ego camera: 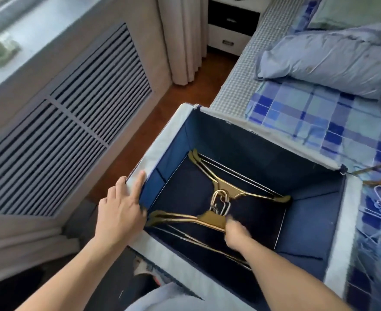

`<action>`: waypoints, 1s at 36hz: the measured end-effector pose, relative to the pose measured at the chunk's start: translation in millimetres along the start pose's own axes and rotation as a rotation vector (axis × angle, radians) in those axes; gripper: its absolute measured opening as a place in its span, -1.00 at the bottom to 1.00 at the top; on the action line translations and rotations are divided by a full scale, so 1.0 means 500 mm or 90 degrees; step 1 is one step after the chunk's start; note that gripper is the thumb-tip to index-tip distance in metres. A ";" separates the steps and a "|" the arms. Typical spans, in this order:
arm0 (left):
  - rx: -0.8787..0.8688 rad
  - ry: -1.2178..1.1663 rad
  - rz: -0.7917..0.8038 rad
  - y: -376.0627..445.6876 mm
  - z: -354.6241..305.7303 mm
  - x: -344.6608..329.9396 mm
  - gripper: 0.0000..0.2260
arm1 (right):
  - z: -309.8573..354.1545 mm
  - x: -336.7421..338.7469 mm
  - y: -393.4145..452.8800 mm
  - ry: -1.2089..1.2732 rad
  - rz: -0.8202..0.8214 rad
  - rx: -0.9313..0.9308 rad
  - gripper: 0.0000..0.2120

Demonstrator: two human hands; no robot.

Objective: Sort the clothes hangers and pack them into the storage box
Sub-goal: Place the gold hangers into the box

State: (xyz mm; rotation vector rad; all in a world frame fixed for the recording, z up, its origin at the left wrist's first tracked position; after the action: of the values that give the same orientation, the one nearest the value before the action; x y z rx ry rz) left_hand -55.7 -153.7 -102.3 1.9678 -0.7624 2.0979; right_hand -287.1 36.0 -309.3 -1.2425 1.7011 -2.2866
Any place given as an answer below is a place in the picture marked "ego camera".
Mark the person's left forearm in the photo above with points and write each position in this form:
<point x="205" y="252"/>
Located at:
<point x="73" y="275"/>

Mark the person's right forearm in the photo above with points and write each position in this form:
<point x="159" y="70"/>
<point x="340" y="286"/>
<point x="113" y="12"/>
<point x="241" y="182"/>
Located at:
<point x="284" y="278"/>

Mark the blue plaid bed sheet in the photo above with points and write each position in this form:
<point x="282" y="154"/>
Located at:
<point x="339" y="126"/>

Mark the gingham checked mattress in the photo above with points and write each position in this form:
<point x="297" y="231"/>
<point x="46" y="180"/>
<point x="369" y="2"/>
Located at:
<point x="242" y="77"/>

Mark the person's left hand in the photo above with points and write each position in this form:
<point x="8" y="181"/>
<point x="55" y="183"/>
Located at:
<point x="119" y="216"/>

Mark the green pillow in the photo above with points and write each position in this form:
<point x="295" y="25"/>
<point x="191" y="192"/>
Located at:
<point x="355" y="11"/>

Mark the person's right hand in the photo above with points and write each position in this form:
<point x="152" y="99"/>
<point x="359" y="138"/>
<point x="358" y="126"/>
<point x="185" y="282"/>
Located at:
<point x="237" y="234"/>

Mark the person's left thumb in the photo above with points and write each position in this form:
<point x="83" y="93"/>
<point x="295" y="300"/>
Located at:
<point x="143" y="214"/>

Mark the person's right fingers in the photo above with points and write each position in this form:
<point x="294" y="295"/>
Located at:
<point x="231" y="224"/>

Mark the person's white garment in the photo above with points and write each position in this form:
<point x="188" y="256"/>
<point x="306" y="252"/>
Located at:
<point x="164" y="299"/>

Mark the grey slatted radiator cover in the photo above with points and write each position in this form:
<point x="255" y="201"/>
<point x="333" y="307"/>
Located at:
<point x="80" y="119"/>

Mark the person's left middle finger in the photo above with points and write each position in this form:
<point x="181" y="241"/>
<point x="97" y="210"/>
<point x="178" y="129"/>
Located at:
<point x="121" y="184"/>

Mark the white window sill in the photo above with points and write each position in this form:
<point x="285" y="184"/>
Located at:
<point x="35" y="32"/>

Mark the blue fabric storage box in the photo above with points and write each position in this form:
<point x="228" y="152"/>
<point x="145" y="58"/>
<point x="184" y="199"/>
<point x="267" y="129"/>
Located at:
<point x="307" y="204"/>

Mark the blue grey pillow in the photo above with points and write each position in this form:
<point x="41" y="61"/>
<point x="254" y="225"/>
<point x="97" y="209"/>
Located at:
<point x="333" y="58"/>

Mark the white and black nightstand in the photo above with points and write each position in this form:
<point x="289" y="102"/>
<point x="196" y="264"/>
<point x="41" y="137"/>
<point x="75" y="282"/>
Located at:
<point x="232" y="25"/>

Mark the beige curtain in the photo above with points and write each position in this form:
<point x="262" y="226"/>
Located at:
<point x="184" y="38"/>

